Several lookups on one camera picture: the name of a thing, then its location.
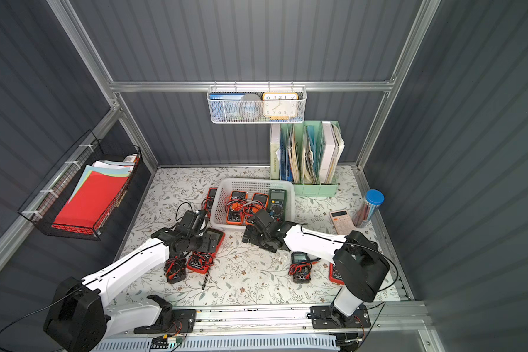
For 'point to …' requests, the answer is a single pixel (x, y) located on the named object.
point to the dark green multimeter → (277, 204)
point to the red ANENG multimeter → (202, 262)
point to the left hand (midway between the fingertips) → (204, 240)
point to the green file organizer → (307, 153)
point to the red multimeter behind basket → (207, 204)
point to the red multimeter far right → (334, 275)
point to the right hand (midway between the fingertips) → (254, 237)
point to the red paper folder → (89, 203)
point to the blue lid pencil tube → (374, 198)
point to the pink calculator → (342, 221)
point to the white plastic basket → (252, 185)
